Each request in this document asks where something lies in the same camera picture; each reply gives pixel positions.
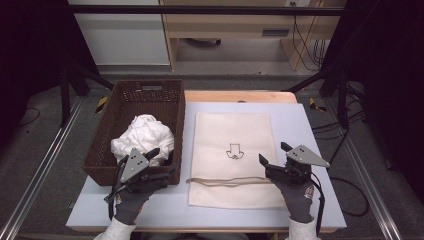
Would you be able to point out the light wooden desk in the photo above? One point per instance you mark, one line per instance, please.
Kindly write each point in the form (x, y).
(233, 25)

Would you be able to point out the brown woven basket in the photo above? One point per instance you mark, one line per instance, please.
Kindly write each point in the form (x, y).
(140, 103)

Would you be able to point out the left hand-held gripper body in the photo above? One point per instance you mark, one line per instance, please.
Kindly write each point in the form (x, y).
(134, 165)

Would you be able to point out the person's left hand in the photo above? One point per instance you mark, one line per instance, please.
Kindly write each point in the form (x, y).
(130, 206)

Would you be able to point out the white cabinet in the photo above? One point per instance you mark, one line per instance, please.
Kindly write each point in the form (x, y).
(123, 40)

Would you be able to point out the white cloth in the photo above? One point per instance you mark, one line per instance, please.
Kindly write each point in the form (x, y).
(146, 135)

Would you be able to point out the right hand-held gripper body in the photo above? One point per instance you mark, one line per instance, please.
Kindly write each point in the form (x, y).
(301, 156)

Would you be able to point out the dark curtain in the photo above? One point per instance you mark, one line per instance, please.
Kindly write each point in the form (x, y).
(30, 50)
(390, 66)

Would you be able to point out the person's right hand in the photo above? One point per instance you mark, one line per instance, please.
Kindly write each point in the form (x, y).
(298, 200)

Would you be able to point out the black metal stand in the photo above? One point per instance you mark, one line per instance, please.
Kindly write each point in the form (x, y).
(341, 100)
(65, 96)

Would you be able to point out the black horizontal frame bar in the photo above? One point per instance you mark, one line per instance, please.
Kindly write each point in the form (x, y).
(200, 9)

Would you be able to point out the aluminium floor rail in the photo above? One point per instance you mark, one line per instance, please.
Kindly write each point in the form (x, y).
(366, 176)
(40, 166)

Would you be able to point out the yellow black tape piece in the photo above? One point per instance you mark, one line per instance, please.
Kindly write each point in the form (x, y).
(101, 104)
(315, 105)

